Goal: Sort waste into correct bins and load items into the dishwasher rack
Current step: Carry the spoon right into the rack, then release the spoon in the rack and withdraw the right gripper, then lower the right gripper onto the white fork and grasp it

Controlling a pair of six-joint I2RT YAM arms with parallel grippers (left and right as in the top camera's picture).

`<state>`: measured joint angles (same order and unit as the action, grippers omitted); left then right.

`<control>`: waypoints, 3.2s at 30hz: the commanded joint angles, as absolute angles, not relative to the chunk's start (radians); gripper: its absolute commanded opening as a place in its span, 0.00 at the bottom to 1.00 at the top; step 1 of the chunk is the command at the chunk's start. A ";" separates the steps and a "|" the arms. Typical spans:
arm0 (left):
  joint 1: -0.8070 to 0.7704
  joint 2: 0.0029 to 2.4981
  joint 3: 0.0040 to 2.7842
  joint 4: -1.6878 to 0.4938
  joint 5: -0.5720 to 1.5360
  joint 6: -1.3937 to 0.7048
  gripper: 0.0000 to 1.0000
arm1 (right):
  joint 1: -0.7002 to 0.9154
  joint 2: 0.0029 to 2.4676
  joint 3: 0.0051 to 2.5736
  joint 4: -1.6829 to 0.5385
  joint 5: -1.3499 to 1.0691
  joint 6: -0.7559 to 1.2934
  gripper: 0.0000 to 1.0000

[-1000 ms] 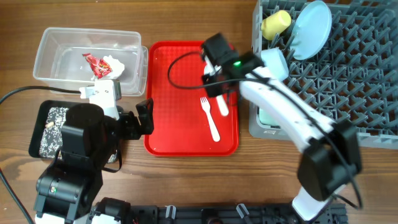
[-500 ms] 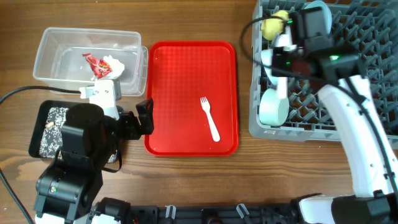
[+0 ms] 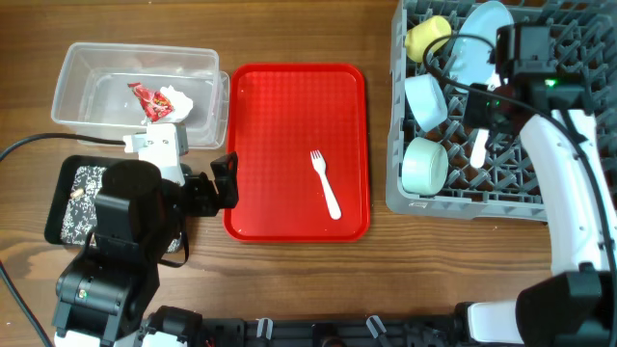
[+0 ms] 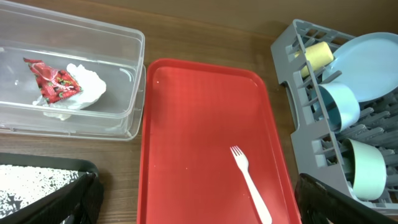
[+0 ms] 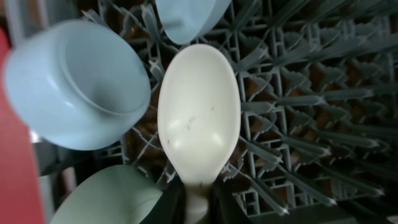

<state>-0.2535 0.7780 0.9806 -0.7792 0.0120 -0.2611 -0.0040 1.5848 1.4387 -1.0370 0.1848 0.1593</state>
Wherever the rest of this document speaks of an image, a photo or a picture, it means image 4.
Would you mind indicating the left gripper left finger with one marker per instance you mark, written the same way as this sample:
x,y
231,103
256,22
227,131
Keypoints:
x,y
78,202

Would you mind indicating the mint green bowl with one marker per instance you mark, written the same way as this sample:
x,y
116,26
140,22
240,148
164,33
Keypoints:
x,y
365,168

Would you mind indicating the white plastic fork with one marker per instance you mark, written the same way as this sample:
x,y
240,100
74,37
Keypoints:
x,y
243,165

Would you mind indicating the black waste tray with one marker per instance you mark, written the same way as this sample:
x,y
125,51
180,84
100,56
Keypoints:
x,y
82,166

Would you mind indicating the red plastic tray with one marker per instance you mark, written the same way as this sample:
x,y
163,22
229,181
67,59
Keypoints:
x,y
193,114

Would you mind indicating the crumpled white tissue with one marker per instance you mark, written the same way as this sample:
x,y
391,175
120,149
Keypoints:
x,y
92,89

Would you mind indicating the small light blue bowl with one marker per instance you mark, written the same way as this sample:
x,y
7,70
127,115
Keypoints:
x,y
341,105

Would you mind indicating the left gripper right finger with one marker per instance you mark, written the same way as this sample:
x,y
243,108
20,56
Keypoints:
x,y
319,203

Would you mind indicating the yellow plastic cup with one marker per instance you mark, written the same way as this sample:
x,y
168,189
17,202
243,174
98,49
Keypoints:
x,y
319,55

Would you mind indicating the grey dishwasher rack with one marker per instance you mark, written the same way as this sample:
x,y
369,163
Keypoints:
x,y
318,150

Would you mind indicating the large light blue plate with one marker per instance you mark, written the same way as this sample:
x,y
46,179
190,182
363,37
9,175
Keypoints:
x,y
368,65

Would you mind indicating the red snack wrapper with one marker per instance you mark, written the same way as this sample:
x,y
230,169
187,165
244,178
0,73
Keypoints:
x,y
54,84

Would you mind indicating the food leftovers rice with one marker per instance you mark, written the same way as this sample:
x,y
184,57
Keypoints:
x,y
24,185

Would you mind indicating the clear plastic bin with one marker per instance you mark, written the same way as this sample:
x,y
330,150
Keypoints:
x,y
115,53

